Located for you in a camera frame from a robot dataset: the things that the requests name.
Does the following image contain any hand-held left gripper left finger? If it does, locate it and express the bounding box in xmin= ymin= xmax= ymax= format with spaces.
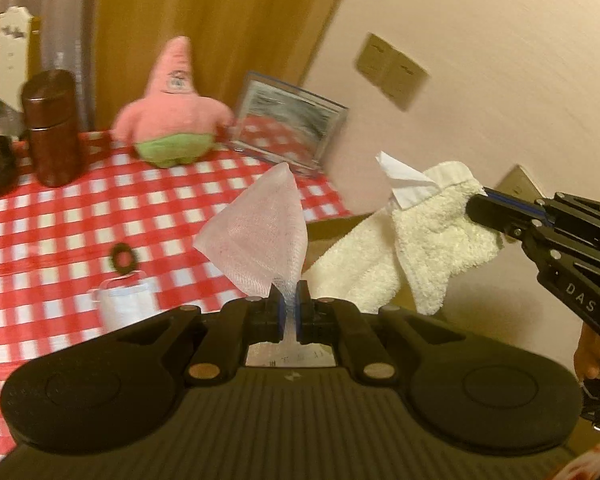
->
xmin=114 ymin=292 xmax=287 ymax=387

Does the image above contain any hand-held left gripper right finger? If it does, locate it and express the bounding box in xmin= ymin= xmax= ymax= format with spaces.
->
xmin=296 ymin=282 xmax=473 ymax=387

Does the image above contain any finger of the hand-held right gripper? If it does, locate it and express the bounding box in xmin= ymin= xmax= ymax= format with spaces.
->
xmin=467 ymin=194 xmax=547 ymax=244
xmin=480 ymin=187 xmax=551 ymax=222

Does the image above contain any white fluffy towel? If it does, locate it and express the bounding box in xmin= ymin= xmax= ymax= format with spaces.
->
xmin=302 ymin=160 xmax=503 ymax=317

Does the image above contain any white mesh net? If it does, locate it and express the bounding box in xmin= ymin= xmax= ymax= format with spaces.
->
xmin=193 ymin=162 xmax=309 ymax=322

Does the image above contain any white smooth cloth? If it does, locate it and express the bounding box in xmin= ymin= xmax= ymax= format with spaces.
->
xmin=375 ymin=151 xmax=441 ymax=209

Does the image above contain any cardboard box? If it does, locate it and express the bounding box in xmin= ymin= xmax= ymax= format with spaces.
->
xmin=245 ymin=212 xmax=381 ymax=367

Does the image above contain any white face mask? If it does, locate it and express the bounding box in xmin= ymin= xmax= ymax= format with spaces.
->
xmin=88 ymin=271 xmax=163 ymax=333

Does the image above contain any dark scrunchie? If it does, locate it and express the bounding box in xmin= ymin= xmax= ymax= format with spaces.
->
xmin=108 ymin=242 xmax=139 ymax=276

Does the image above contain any person's right hand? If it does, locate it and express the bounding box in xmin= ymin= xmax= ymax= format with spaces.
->
xmin=572 ymin=320 xmax=600 ymax=382

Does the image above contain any pink starfish plush toy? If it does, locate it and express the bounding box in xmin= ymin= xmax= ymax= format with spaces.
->
xmin=111 ymin=36 xmax=234 ymax=169

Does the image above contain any red white checkered tablecloth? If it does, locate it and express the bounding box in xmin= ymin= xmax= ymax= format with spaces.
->
xmin=0 ymin=127 xmax=361 ymax=461

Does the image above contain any brown cylindrical canister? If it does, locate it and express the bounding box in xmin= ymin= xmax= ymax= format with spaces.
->
xmin=20 ymin=69 xmax=83 ymax=188

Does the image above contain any wooden door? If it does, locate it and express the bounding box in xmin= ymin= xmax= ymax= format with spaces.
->
xmin=92 ymin=0 xmax=361 ymax=133

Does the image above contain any sheer patterned curtain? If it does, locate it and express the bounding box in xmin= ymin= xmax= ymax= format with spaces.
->
xmin=0 ymin=0 xmax=100 ymax=133

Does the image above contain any beige wall socket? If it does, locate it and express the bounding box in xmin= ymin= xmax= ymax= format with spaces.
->
xmin=500 ymin=164 xmax=546 ymax=201

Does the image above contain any clear picture frame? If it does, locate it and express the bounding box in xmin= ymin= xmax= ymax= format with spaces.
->
xmin=228 ymin=71 xmax=349 ymax=178

